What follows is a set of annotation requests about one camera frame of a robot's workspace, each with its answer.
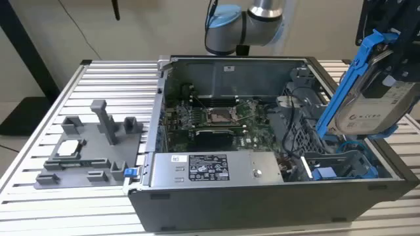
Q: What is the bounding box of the CPU socket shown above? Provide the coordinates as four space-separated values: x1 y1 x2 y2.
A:
205 107 239 125

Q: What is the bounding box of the metal socket cover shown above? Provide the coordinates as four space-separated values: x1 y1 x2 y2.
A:
235 100 257 121

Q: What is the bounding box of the black antenna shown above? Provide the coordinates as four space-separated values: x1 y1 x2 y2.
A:
111 0 121 21

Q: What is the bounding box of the silver CPU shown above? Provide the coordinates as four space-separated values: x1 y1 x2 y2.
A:
55 140 83 157

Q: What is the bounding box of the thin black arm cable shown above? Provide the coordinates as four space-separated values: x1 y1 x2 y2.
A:
205 0 220 37

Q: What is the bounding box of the black monitor stand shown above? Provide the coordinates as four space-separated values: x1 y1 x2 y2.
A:
0 0 60 136

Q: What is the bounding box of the thin dark wall cable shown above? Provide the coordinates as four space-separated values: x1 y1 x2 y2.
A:
61 0 103 60

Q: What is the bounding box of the black open PC case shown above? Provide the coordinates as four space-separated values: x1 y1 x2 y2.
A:
123 54 420 233

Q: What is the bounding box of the black graphics card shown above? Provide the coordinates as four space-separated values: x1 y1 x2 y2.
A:
169 126 245 152

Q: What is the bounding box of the black RAM slot bank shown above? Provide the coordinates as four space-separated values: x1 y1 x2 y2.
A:
189 96 240 108

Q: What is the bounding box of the blue disk wire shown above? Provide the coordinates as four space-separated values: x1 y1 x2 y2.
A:
339 139 365 158

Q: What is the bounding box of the green motherboard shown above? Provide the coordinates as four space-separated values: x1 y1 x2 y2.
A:
163 98 283 153

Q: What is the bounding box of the grey parts rack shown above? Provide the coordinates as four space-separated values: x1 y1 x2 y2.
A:
35 99 145 190

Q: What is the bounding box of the grey metal disk bay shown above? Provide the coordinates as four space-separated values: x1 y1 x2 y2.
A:
281 118 395 182

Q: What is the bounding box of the black wrist mount bracket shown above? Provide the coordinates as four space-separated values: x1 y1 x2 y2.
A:
356 0 395 47

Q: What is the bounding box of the silver power supply unit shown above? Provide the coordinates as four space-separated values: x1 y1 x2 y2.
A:
144 151 285 189

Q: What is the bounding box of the long black wire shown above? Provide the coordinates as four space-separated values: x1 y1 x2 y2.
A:
283 86 309 158

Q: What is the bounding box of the thin metal locking lever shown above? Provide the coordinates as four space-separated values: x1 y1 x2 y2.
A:
192 94 208 109

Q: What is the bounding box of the green RAM stick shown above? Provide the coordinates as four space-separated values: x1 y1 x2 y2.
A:
48 159 109 168

